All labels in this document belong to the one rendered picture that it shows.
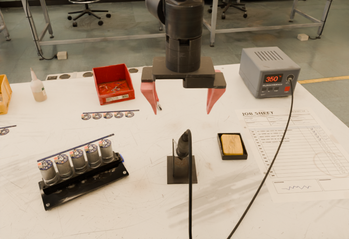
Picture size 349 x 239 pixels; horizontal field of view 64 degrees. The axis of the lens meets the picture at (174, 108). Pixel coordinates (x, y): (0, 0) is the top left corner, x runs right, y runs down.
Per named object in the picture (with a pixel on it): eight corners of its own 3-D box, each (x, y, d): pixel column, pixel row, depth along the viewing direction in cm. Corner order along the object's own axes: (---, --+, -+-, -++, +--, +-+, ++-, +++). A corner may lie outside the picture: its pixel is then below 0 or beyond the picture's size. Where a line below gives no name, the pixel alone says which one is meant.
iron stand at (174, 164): (166, 186, 59) (166, 181, 50) (166, 145, 62) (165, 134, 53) (195, 185, 59) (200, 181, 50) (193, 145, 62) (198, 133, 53)
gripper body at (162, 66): (153, 66, 50) (151, 25, 46) (210, 65, 50) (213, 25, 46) (151, 84, 45) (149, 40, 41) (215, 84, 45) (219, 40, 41)
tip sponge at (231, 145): (247, 159, 60) (248, 154, 59) (222, 160, 60) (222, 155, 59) (239, 136, 66) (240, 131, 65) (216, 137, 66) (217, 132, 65)
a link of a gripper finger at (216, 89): (180, 102, 55) (181, 58, 50) (216, 102, 55) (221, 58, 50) (182, 124, 50) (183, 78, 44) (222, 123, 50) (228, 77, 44)
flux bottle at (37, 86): (50, 97, 80) (40, 66, 75) (40, 103, 78) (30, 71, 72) (41, 94, 82) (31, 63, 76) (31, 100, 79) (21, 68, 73)
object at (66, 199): (116, 155, 61) (116, 151, 60) (129, 177, 56) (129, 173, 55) (39, 185, 54) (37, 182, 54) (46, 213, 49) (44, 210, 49)
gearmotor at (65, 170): (75, 178, 54) (69, 160, 51) (62, 184, 53) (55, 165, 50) (71, 170, 56) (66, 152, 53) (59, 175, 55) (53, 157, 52)
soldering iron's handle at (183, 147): (176, 158, 51) (177, 142, 39) (175, 144, 52) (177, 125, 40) (189, 157, 51) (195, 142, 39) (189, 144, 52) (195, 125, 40)
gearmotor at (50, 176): (60, 184, 53) (53, 166, 50) (47, 190, 52) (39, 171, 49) (57, 176, 55) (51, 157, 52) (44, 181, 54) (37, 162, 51)
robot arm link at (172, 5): (174, -1, 37) (212, -5, 39) (156, -12, 42) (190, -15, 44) (174, 49, 41) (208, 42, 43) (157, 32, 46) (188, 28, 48)
